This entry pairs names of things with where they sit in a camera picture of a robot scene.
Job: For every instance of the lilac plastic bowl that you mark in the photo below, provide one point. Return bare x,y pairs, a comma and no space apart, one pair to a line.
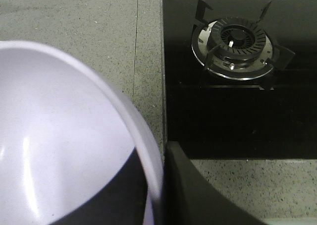
56,113

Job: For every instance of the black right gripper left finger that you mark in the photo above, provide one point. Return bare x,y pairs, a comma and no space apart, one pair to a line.
101,196

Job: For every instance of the black glass gas hob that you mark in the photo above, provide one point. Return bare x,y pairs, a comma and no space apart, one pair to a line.
241,78

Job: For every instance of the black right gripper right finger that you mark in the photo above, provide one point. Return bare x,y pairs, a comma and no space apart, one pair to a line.
191,200

